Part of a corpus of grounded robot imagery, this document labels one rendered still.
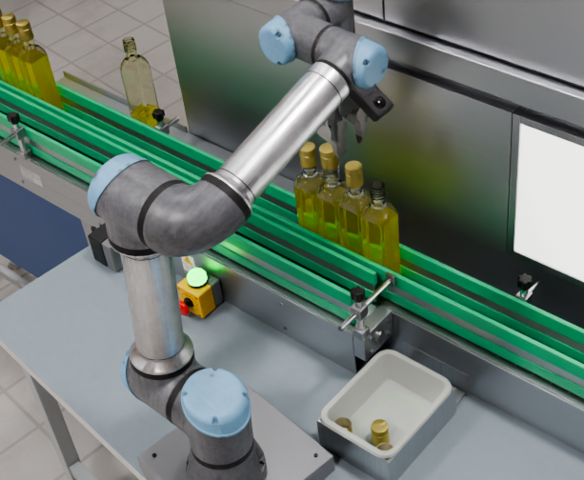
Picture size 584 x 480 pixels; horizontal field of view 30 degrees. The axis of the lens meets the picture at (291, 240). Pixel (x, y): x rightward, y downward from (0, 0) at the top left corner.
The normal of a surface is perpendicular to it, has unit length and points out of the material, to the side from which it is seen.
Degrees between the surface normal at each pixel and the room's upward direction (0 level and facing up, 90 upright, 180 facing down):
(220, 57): 90
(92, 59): 0
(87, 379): 0
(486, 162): 90
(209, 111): 90
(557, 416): 90
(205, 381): 9
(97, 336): 0
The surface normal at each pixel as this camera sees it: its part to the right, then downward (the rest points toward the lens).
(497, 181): -0.65, 0.56
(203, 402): 0.05, -0.69
